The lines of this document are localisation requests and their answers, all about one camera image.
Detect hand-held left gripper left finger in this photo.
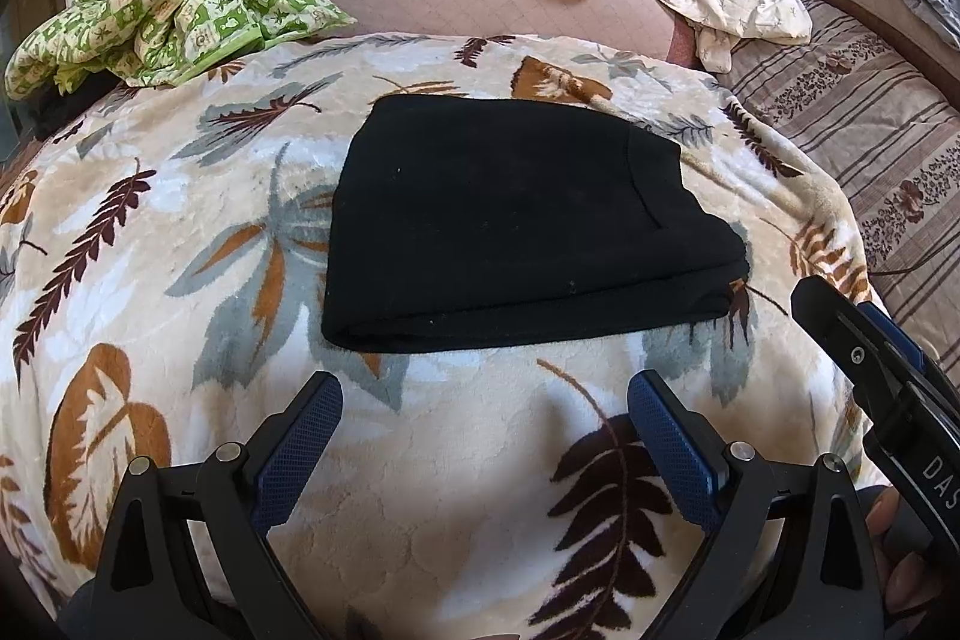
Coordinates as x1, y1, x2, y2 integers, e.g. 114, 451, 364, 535
64, 370, 344, 640

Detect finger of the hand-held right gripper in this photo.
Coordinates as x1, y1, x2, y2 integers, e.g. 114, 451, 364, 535
857, 301, 960, 402
791, 275, 912, 416

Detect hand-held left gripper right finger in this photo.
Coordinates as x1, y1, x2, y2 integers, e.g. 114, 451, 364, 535
626, 368, 890, 640

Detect black pants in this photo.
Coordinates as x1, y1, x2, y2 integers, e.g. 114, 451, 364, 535
321, 94, 751, 354

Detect person's right hand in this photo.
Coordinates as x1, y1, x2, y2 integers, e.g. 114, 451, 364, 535
866, 488, 960, 622

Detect striped floral bed sheet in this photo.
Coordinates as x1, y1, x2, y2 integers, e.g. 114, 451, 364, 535
720, 0, 960, 356

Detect leaf print fleece blanket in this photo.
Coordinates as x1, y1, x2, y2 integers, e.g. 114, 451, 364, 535
0, 31, 893, 640

